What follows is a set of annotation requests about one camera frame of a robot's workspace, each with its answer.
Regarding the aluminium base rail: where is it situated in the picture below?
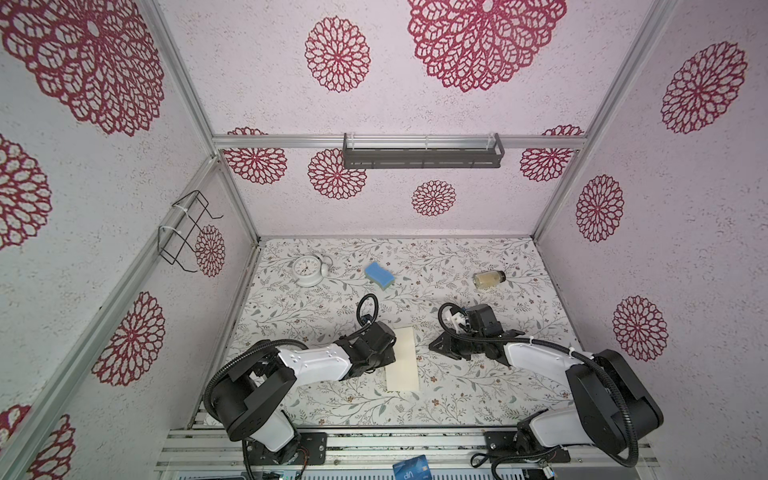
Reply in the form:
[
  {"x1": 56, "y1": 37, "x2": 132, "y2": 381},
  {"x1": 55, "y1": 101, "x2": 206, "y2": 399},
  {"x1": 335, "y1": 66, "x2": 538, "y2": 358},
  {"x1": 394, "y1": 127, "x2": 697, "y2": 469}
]
[{"x1": 153, "y1": 426, "x2": 665, "y2": 479}]

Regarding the cream square paper sheet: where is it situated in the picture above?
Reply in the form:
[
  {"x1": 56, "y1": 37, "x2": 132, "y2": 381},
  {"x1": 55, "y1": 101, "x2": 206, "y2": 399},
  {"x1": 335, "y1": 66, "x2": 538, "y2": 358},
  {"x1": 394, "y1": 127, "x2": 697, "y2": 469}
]
[{"x1": 385, "y1": 326, "x2": 420, "y2": 392}]

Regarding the white alarm clock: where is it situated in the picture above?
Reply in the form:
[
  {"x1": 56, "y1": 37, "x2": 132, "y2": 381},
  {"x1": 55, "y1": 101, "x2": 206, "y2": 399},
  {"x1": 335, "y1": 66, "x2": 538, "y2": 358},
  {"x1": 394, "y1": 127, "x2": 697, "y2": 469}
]
[{"x1": 291, "y1": 254, "x2": 333, "y2": 288}]

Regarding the black wire wall basket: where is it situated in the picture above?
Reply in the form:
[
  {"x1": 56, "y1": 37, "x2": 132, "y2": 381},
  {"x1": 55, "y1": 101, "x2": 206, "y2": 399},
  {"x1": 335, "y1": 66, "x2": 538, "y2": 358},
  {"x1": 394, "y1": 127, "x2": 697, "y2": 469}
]
[{"x1": 155, "y1": 189, "x2": 223, "y2": 273}]

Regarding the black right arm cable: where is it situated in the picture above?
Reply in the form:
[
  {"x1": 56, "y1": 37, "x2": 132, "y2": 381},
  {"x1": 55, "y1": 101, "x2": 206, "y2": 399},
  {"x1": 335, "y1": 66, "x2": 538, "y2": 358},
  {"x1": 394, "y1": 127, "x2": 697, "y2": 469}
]
[{"x1": 436, "y1": 301, "x2": 641, "y2": 469}]

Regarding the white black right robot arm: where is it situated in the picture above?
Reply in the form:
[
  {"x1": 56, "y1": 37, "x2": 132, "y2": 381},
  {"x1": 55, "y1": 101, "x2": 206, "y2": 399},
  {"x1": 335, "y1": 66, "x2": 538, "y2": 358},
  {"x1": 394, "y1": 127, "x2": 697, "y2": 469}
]
[{"x1": 429, "y1": 302, "x2": 664, "y2": 467}]

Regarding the glass jar with black lid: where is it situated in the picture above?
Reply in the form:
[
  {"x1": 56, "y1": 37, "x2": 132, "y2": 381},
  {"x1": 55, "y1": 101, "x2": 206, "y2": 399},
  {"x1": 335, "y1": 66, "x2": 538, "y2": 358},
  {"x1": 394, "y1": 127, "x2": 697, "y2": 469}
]
[{"x1": 472, "y1": 270, "x2": 506, "y2": 290}]

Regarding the blue yellow sponge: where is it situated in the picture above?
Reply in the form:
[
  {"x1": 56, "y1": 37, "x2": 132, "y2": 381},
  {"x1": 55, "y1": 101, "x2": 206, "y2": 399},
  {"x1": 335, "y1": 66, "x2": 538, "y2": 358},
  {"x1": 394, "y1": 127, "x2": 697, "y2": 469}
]
[{"x1": 364, "y1": 262, "x2": 395, "y2": 290}]

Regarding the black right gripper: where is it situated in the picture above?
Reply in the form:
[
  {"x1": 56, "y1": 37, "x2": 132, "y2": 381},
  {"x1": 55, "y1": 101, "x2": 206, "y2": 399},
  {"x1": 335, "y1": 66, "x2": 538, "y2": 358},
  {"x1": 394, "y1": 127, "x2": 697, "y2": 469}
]
[{"x1": 430, "y1": 326, "x2": 487, "y2": 357}]

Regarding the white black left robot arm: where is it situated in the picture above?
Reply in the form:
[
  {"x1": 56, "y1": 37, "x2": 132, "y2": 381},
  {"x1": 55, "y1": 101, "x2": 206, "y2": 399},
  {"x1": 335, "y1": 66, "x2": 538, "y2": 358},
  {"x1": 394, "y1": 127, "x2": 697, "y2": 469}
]
[{"x1": 203, "y1": 323, "x2": 396, "y2": 463}]

